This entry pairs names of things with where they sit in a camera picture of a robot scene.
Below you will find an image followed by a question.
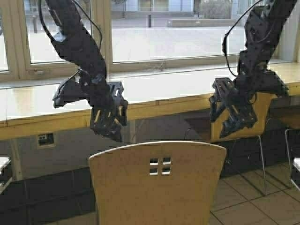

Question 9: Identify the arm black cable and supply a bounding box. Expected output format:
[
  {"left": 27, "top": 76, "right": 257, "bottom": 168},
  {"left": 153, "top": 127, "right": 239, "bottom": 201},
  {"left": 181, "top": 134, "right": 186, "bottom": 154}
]
[
  {"left": 38, "top": 0, "right": 103, "bottom": 51},
  {"left": 222, "top": 0, "right": 263, "bottom": 77}
]

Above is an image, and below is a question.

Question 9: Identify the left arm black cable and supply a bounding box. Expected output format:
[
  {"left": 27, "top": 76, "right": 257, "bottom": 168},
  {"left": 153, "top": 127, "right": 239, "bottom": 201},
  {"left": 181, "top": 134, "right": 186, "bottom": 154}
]
[{"left": 38, "top": 0, "right": 103, "bottom": 51}]

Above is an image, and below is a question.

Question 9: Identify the dark outdoor bollard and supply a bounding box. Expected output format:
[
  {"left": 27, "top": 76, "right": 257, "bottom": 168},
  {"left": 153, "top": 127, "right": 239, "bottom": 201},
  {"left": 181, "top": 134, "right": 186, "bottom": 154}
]
[{"left": 148, "top": 14, "right": 152, "bottom": 28}]

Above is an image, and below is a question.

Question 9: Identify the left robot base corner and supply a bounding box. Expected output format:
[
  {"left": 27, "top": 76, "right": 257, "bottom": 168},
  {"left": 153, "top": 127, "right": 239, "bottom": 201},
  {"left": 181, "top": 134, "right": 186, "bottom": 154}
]
[{"left": 0, "top": 157, "right": 13, "bottom": 194}]

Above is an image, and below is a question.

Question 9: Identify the left wrist camera housing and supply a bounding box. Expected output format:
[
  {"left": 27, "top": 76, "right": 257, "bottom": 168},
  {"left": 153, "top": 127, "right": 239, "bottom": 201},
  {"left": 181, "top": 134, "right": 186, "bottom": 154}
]
[{"left": 52, "top": 78, "right": 90, "bottom": 108}]

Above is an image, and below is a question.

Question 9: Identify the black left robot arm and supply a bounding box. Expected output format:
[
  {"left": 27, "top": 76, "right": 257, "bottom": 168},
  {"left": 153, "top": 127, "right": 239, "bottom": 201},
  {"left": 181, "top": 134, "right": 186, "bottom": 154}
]
[{"left": 39, "top": 0, "right": 128, "bottom": 142}]

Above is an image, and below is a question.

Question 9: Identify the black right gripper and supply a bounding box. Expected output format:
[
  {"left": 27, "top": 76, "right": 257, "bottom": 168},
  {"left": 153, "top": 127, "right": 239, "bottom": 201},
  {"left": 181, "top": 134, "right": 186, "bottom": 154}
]
[{"left": 209, "top": 75, "right": 257, "bottom": 138}]

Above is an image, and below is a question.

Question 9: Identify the right wrist camera housing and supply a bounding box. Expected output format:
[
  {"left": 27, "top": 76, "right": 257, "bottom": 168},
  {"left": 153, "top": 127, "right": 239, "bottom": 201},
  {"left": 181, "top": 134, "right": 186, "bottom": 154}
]
[{"left": 255, "top": 69, "right": 289, "bottom": 98}]

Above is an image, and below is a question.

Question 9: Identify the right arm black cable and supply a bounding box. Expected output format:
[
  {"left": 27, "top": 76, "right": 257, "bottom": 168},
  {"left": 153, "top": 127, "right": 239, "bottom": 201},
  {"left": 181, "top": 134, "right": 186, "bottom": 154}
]
[{"left": 222, "top": 0, "right": 263, "bottom": 77}]

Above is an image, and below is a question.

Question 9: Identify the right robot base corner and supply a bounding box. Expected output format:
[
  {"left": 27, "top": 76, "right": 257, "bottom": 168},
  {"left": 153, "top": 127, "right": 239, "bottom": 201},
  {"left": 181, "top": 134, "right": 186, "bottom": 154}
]
[{"left": 291, "top": 157, "right": 300, "bottom": 190}]

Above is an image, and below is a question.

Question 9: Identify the wall power socket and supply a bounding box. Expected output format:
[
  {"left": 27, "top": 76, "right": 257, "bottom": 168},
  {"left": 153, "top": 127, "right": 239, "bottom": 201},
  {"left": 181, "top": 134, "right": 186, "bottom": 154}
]
[{"left": 37, "top": 133, "right": 55, "bottom": 147}]

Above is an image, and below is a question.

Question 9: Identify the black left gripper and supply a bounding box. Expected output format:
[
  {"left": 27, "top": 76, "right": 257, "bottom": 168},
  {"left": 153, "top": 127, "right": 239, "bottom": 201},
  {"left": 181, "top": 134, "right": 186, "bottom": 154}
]
[{"left": 79, "top": 74, "right": 128, "bottom": 142}]

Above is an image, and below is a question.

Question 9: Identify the long wooden window counter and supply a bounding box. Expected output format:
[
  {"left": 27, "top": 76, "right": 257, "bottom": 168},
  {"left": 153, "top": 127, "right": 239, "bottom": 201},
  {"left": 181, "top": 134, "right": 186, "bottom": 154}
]
[{"left": 0, "top": 63, "right": 300, "bottom": 141}]

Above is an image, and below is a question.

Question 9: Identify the wooden chair tucked under counter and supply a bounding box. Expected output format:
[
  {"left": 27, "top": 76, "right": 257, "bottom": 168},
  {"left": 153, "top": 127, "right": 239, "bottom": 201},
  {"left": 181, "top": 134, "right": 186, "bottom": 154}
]
[{"left": 184, "top": 91, "right": 278, "bottom": 196}]

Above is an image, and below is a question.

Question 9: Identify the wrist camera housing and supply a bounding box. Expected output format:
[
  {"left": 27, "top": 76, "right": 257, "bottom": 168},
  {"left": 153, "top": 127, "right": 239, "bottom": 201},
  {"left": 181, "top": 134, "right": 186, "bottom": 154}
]
[
  {"left": 255, "top": 69, "right": 289, "bottom": 98},
  {"left": 52, "top": 78, "right": 90, "bottom": 108}
]

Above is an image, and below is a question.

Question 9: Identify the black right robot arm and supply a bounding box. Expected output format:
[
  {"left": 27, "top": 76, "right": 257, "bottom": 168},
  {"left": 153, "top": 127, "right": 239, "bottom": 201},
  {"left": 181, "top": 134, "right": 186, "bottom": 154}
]
[{"left": 209, "top": 0, "right": 297, "bottom": 138}]

